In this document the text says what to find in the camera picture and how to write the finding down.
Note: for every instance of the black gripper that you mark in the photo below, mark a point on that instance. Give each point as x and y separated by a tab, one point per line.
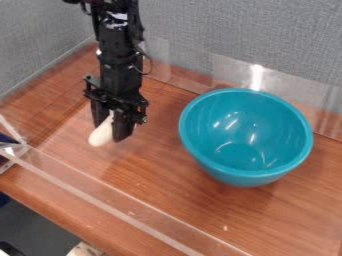
115	92

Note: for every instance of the white and brown toy mushroom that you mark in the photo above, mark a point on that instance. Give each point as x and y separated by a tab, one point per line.
101	134

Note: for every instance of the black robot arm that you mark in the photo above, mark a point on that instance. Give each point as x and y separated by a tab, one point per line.
117	31

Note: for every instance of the blue plastic bowl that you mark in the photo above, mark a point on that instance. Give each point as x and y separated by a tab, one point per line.
247	136

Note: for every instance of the clear acrylic barrier wall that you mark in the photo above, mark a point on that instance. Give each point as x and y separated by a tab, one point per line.
136	197

